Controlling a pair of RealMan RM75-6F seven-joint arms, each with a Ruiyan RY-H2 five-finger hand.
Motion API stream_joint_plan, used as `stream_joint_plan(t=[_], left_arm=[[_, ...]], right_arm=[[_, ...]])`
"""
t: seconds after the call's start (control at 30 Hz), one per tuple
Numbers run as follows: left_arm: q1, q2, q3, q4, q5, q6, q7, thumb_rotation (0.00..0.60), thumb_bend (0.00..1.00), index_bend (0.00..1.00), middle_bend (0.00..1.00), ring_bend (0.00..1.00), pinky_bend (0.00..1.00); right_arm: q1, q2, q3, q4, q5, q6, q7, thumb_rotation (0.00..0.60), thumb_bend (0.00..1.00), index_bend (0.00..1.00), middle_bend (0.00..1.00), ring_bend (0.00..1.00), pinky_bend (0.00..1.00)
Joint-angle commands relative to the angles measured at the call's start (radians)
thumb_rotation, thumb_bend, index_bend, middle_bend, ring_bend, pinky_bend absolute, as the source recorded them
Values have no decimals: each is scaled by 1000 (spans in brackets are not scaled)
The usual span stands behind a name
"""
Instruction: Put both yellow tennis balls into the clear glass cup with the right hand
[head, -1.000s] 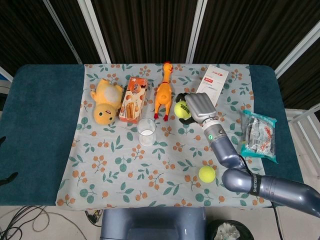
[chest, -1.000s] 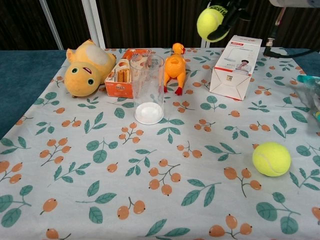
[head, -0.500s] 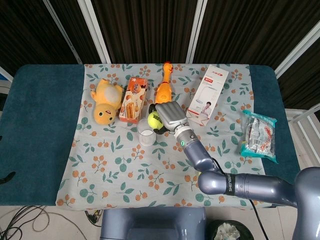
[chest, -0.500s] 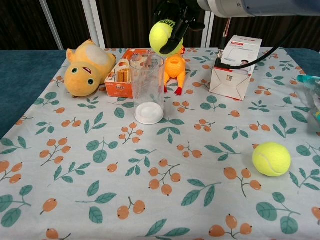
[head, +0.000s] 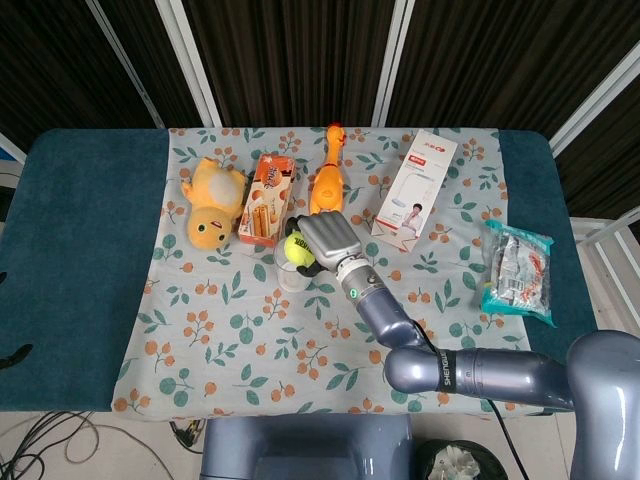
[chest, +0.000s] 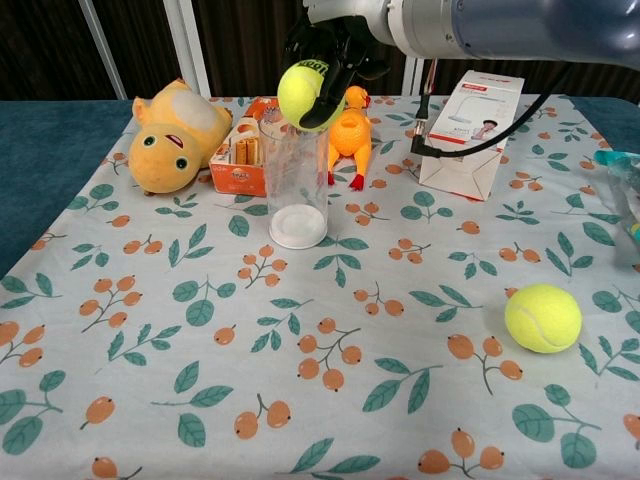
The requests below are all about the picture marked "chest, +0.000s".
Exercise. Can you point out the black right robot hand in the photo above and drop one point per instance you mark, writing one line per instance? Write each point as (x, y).
(345, 45)

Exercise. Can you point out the yellow-green tennis ball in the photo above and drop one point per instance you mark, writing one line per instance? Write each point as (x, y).
(543, 319)
(297, 92)

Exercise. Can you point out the clear plastic tube container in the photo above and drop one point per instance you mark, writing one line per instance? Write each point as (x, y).
(295, 200)

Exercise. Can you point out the orange rubber chicken toy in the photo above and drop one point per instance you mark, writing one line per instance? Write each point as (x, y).
(352, 137)

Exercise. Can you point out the orange snack box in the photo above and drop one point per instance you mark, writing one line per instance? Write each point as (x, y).
(237, 172)

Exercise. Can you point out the white desk lamp box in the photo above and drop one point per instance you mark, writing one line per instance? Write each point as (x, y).
(470, 170)

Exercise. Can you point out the yellow plush toy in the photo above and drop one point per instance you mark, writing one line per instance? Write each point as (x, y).
(165, 145)

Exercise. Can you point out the clear plastic bag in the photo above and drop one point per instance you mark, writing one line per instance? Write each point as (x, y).
(625, 190)

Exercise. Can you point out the teal table cover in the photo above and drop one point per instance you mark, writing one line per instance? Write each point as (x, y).
(40, 150)

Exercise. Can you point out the floral leaf berry tablecloth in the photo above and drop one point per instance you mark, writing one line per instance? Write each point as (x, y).
(320, 400)

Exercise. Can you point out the white frame post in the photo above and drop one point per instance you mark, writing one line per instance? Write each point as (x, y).
(102, 45)
(412, 75)
(192, 45)

